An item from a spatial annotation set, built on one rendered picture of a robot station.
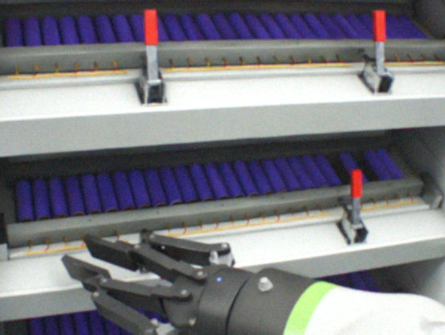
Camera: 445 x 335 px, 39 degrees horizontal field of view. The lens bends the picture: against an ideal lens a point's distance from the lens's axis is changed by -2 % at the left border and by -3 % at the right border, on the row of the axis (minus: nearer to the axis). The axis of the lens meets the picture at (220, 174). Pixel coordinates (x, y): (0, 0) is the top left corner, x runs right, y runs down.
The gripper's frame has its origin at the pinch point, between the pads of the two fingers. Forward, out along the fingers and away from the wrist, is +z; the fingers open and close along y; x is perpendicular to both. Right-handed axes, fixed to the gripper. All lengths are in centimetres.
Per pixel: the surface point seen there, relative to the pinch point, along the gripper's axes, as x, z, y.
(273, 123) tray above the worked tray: 6.2, -11.5, 20.3
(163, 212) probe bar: -2.5, 1.2, 11.6
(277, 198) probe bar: -7.6, -6.7, 23.3
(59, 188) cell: 2.6, 12.4, 6.6
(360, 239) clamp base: -14.5, -16.1, 26.1
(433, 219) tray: -18.7, -21.5, 37.0
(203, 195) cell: -4.4, 0.3, 17.8
